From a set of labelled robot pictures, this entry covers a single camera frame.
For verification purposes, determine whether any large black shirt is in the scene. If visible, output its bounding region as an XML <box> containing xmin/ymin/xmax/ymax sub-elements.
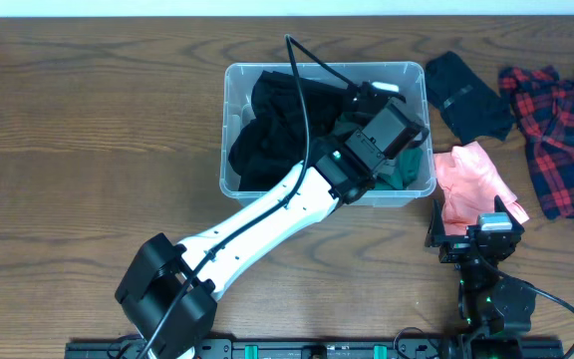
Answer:
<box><xmin>228</xmin><ymin>72</ymin><xmax>349</xmax><ymax>191</ymax></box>

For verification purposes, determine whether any clear plastic storage bin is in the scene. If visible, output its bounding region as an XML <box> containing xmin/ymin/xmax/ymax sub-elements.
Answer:
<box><xmin>219</xmin><ymin>61</ymin><xmax>436</xmax><ymax>207</ymax></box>

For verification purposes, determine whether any red plaid shirt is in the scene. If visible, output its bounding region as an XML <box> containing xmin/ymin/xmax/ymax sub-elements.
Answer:
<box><xmin>498</xmin><ymin>66</ymin><xmax>574</xmax><ymax>219</ymax></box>

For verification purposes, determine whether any pink cloth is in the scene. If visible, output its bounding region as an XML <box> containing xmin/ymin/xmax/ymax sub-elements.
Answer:
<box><xmin>433</xmin><ymin>142</ymin><xmax>529</xmax><ymax>235</ymax></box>

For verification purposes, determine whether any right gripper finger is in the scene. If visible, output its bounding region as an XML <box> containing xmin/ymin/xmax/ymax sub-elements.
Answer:
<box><xmin>493</xmin><ymin>195</ymin><xmax>519</xmax><ymax>222</ymax></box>
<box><xmin>427</xmin><ymin>199</ymin><xmax>445</xmax><ymax>245</ymax></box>

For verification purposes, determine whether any green cloth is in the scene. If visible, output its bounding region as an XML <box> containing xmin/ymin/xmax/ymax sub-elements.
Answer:
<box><xmin>331</xmin><ymin>112</ymin><xmax>424</xmax><ymax>190</ymax></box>

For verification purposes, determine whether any dark folded cloth right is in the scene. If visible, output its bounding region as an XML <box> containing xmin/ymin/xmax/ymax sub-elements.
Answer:
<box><xmin>426</xmin><ymin>51</ymin><xmax>515</xmax><ymax>145</ymax></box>

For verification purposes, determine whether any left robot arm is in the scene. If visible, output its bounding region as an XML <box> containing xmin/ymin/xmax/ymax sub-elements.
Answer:
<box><xmin>115</xmin><ymin>97</ymin><xmax>430</xmax><ymax>358</ymax></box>

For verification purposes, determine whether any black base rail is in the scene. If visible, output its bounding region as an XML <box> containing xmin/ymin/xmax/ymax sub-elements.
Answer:
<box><xmin>64</xmin><ymin>337</ymin><xmax>564</xmax><ymax>359</ymax></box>

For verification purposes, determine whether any left black cable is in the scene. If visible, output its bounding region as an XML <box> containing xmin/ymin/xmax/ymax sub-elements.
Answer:
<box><xmin>135</xmin><ymin>33</ymin><xmax>361</xmax><ymax>359</ymax></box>

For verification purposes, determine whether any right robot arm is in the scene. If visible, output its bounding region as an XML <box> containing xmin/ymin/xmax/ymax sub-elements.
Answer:
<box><xmin>425</xmin><ymin>196</ymin><xmax>535</xmax><ymax>344</ymax></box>

